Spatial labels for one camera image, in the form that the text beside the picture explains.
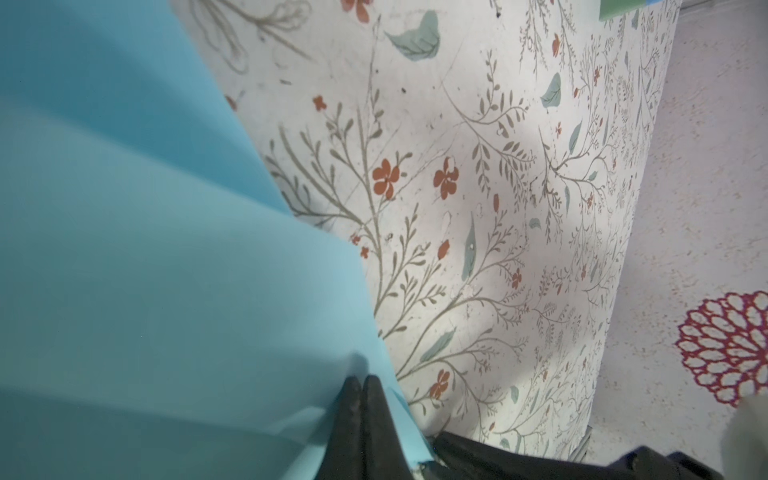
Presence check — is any blue green sponge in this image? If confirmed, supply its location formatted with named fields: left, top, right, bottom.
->
left=599, top=0, right=661, bottom=21

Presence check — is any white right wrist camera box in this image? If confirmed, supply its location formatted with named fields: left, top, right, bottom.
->
left=721, top=395, right=767, bottom=480

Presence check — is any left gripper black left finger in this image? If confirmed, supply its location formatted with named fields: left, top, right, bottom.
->
left=315, top=377, right=364, bottom=480

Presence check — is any light blue paper sheet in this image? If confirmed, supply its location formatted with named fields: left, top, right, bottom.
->
left=1, top=1, right=431, bottom=479

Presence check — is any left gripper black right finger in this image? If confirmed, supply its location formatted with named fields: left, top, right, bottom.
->
left=362, top=375, right=414, bottom=480

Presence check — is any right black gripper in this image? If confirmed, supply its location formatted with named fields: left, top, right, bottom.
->
left=422, top=432, right=723, bottom=480

